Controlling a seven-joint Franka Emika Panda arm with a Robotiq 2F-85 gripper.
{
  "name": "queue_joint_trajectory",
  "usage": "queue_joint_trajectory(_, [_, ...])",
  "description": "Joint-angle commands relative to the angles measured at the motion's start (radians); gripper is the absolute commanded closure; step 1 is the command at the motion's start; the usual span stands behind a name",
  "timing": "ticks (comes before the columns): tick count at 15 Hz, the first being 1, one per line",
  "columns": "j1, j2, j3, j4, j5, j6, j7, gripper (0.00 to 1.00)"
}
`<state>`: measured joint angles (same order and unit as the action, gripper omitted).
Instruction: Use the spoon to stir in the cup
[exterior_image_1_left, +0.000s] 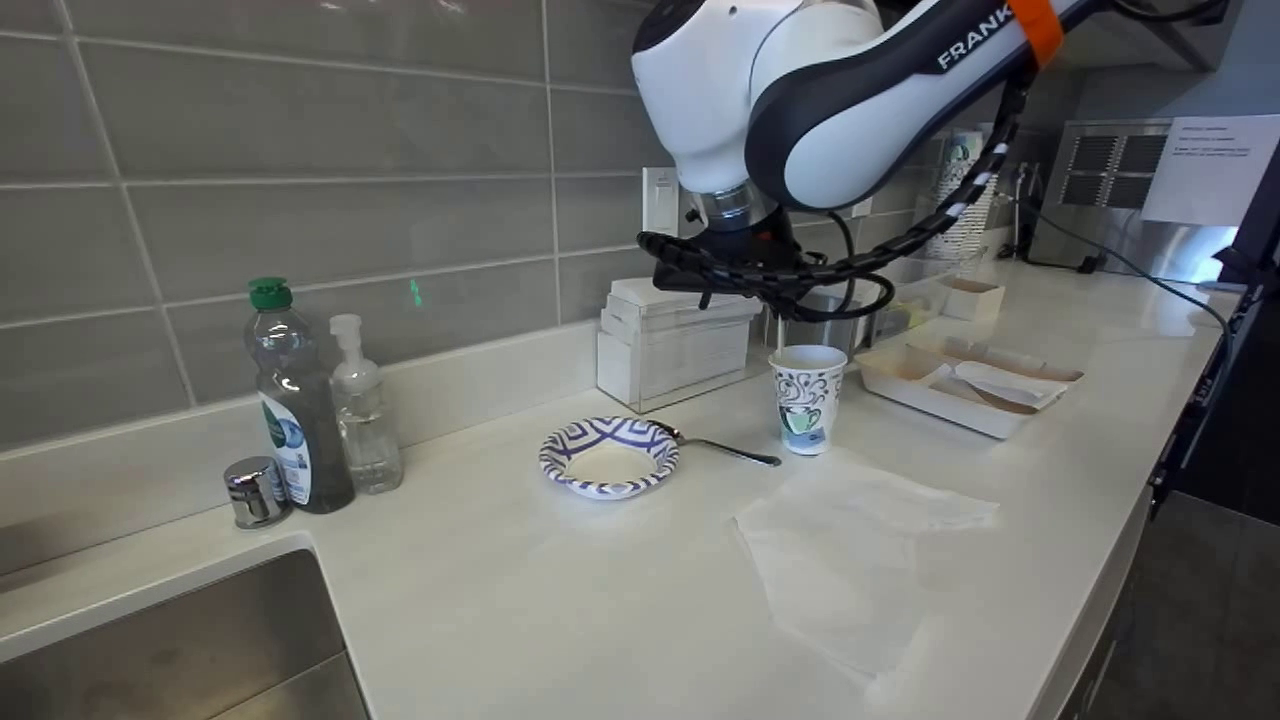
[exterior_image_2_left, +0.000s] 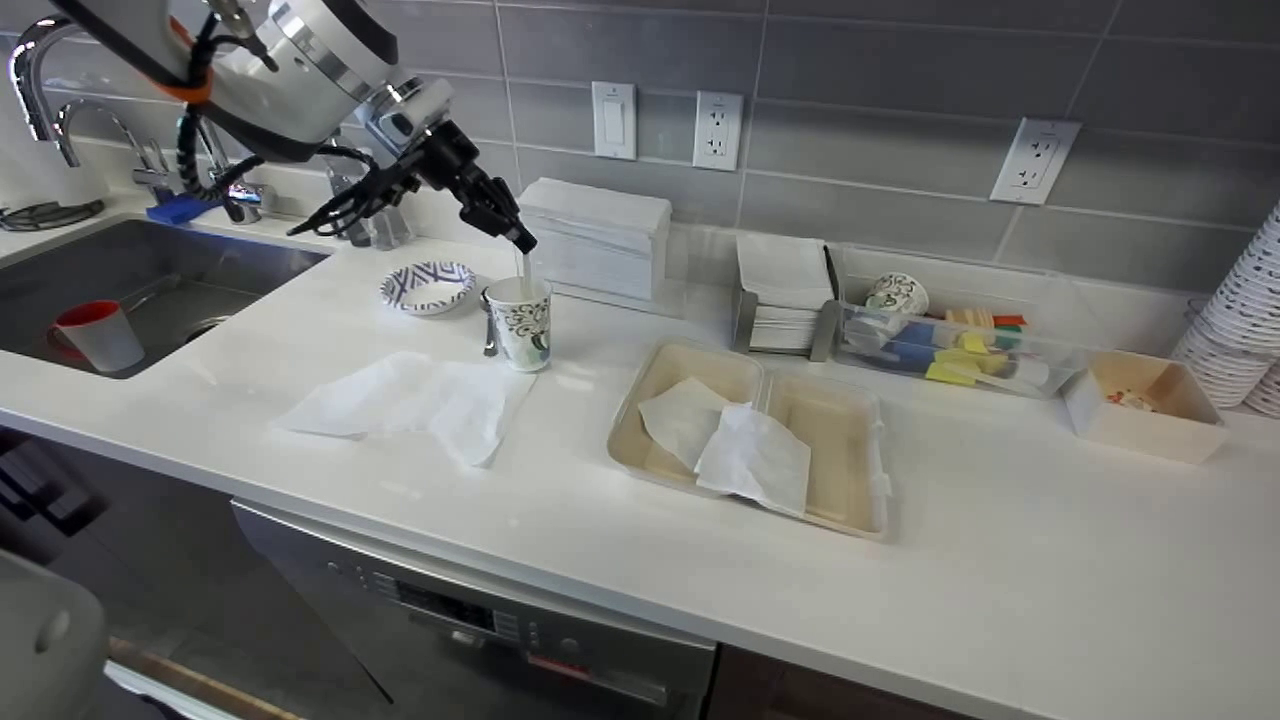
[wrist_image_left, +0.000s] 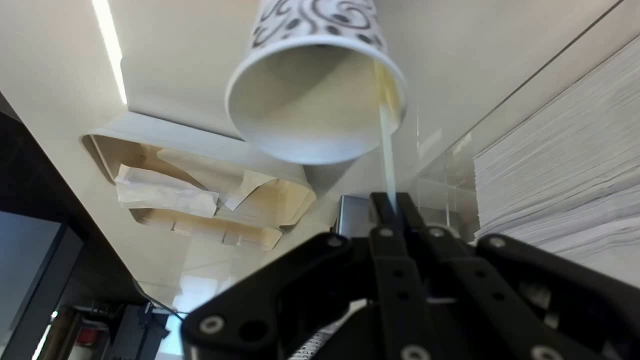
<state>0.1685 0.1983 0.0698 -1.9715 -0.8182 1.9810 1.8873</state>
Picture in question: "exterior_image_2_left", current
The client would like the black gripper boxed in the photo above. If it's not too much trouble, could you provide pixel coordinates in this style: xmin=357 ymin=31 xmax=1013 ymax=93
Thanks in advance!
xmin=419 ymin=117 xmax=543 ymax=259

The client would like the grey metal spoon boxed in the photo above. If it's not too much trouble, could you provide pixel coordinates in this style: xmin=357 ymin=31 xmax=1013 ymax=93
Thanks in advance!
xmin=478 ymin=279 xmax=504 ymax=366

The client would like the patterned paper cup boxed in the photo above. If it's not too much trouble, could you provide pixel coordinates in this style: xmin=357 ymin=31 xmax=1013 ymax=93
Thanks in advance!
xmin=479 ymin=278 xmax=561 ymax=376

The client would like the red plastic cup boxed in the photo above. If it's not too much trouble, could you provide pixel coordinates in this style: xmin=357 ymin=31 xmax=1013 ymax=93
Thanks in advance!
xmin=49 ymin=295 xmax=150 ymax=376

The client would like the white napkin box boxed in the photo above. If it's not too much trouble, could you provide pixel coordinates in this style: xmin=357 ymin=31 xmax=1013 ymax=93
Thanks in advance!
xmin=516 ymin=171 xmax=675 ymax=305

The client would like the blue patterned ceramic bowl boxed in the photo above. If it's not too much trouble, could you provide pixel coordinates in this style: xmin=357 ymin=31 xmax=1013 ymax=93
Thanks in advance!
xmin=380 ymin=258 xmax=483 ymax=326

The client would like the white paper towel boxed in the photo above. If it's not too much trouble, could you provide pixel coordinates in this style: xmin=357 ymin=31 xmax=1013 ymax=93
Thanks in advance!
xmin=277 ymin=348 xmax=537 ymax=474

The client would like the folded white napkin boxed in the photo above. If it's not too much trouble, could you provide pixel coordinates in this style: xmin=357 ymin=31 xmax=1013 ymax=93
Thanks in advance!
xmin=635 ymin=372 xmax=738 ymax=474
xmin=692 ymin=400 xmax=818 ymax=522

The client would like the metal napkin holder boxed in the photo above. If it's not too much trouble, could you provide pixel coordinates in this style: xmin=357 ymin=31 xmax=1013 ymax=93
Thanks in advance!
xmin=730 ymin=236 xmax=850 ymax=360

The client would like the blue sponge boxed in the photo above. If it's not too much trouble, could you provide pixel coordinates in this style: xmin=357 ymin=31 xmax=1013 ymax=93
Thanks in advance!
xmin=143 ymin=192 xmax=226 ymax=228

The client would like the steel sink basin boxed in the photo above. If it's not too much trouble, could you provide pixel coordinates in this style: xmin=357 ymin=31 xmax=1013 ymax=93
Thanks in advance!
xmin=0 ymin=218 xmax=334 ymax=384

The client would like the shallow rectangular serving tray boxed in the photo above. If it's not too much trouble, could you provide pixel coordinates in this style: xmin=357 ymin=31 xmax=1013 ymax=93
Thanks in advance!
xmin=604 ymin=337 xmax=896 ymax=544

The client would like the stainless dishwasher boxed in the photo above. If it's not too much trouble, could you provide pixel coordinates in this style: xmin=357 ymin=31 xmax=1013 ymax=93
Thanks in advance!
xmin=228 ymin=496 xmax=726 ymax=720

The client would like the dark grey utensil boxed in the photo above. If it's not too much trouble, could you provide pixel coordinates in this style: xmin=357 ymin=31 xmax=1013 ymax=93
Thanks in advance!
xmin=0 ymin=197 xmax=107 ymax=236

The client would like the clear condiment packet container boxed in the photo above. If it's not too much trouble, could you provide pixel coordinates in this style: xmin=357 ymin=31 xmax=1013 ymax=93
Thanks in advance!
xmin=836 ymin=271 xmax=1066 ymax=400

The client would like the chrome faucet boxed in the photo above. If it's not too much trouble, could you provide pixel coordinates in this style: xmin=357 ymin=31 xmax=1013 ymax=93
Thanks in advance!
xmin=5 ymin=12 xmax=271 ymax=224

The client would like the black block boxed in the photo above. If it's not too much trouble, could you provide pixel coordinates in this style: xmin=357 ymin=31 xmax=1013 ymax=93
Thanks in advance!
xmin=0 ymin=424 xmax=105 ymax=539

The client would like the dark lower cabinet door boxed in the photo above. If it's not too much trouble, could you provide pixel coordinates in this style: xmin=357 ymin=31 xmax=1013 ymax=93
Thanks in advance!
xmin=701 ymin=640 xmax=993 ymax=720

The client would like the grey plastic seat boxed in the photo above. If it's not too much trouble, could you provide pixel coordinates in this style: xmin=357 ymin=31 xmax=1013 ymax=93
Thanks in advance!
xmin=0 ymin=547 xmax=114 ymax=720

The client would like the small open cardboard box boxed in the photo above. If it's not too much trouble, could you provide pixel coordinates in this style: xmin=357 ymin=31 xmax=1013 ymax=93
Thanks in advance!
xmin=1056 ymin=348 xmax=1233 ymax=467

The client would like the stack of patterned paper cups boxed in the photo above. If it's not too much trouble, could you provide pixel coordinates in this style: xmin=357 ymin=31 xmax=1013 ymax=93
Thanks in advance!
xmin=1167 ymin=197 xmax=1280 ymax=419

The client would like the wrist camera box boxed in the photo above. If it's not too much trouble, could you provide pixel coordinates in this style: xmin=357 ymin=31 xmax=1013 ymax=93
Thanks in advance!
xmin=349 ymin=77 xmax=455 ymax=171

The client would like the white wall switch plate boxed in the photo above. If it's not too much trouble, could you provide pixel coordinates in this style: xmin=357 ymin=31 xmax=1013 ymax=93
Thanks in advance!
xmin=587 ymin=77 xmax=639 ymax=164

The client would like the black cable bundle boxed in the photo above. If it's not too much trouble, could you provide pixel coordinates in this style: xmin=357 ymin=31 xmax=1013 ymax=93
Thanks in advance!
xmin=54 ymin=0 xmax=419 ymax=245

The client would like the white wall outlet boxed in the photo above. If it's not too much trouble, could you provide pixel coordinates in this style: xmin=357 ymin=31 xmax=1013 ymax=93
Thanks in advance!
xmin=687 ymin=89 xmax=750 ymax=177
xmin=989 ymin=117 xmax=1084 ymax=208

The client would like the orange strap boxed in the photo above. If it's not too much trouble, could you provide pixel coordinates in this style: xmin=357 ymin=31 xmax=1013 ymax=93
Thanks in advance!
xmin=170 ymin=77 xmax=222 ymax=113

